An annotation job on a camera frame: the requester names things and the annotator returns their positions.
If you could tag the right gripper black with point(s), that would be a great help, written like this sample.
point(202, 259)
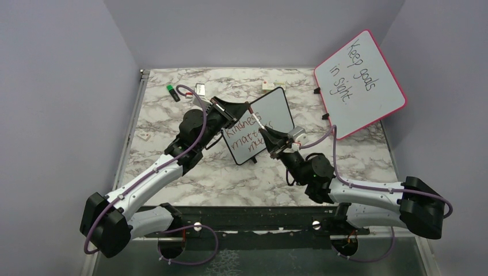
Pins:
point(271, 144)

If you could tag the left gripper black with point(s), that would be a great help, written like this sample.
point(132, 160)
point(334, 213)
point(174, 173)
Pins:
point(231, 112)

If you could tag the white marker pen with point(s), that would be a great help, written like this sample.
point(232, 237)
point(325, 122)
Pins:
point(261, 126)

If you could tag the black framed small whiteboard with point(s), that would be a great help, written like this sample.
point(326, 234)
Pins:
point(244, 139)

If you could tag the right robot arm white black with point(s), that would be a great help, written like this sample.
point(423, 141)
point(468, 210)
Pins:
point(411, 204)

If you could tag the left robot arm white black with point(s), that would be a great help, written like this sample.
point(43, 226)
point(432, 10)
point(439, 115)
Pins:
point(111, 221)

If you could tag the pink framed whiteboard with text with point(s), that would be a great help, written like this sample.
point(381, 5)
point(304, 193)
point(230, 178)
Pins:
point(357, 85)

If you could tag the green white eraser box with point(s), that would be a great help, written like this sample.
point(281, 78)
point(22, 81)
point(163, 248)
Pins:
point(269, 86)

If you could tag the green black highlighter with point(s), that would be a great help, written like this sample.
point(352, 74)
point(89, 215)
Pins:
point(173, 93)

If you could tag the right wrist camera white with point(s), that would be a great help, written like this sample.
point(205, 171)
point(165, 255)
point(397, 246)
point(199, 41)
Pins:
point(297, 138)

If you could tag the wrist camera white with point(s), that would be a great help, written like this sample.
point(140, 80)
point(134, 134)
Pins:
point(199, 90)
point(297, 138)

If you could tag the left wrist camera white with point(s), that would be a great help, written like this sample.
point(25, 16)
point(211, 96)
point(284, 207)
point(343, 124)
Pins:
point(199, 90)

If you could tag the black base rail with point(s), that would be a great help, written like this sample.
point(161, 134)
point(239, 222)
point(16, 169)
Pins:
point(258, 228)

